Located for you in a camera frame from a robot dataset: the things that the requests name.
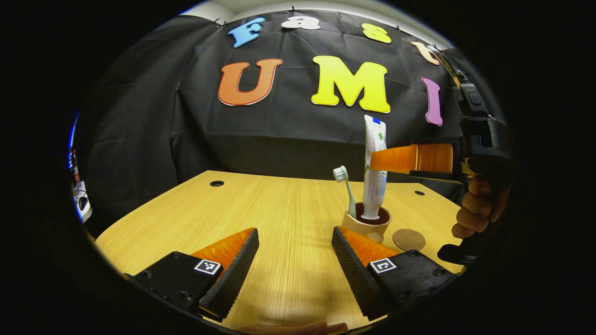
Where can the wooden desktop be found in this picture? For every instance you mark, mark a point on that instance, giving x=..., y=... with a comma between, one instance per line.
x=279, y=209

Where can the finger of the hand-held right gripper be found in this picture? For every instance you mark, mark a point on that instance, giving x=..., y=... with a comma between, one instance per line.
x=419, y=158

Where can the white side table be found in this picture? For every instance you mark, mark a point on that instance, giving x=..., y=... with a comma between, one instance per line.
x=83, y=214

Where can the computer monitor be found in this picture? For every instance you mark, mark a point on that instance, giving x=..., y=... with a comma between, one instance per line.
x=71, y=139

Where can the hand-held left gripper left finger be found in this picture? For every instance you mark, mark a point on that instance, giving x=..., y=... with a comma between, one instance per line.
x=235, y=274

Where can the black computer mouse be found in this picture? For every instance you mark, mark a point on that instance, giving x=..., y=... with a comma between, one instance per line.
x=84, y=203

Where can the beige cup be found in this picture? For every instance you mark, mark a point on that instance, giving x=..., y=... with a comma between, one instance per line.
x=368, y=229

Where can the white toothpaste tube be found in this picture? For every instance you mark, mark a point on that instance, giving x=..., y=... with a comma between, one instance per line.
x=375, y=190

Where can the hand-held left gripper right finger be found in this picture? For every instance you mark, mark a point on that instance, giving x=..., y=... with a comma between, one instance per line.
x=354, y=274

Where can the pale green toothbrush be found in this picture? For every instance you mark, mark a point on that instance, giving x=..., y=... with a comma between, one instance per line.
x=348, y=190

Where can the round brown coaster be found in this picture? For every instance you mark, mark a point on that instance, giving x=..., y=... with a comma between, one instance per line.
x=409, y=240

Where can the black backdrop cloth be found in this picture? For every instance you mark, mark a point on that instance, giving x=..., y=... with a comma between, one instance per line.
x=279, y=139

